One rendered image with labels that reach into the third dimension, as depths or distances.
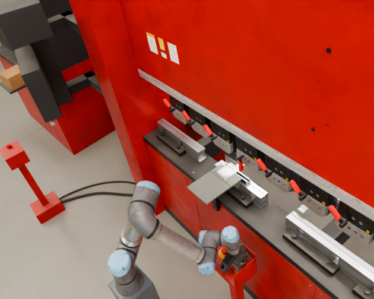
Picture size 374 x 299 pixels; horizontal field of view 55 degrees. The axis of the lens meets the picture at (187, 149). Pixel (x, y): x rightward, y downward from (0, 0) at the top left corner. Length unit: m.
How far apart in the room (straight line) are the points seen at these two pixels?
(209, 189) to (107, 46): 1.07
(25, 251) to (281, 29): 2.92
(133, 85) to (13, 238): 1.96
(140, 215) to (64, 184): 2.50
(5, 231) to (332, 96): 3.25
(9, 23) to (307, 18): 1.64
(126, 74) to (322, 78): 1.49
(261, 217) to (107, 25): 1.43
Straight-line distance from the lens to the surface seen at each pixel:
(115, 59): 2.41
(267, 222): 2.06
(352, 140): 1.35
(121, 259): 1.90
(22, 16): 2.33
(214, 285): 2.87
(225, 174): 2.13
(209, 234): 1.79
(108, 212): 3.51
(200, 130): 2.13
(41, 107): 2.52
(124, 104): 2.56
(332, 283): 1.90
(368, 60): 1.18
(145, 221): 1.56
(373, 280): 1.83
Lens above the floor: 2.52
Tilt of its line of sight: 40 degrees down
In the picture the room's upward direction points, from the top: 12 degrees counter-clockwise
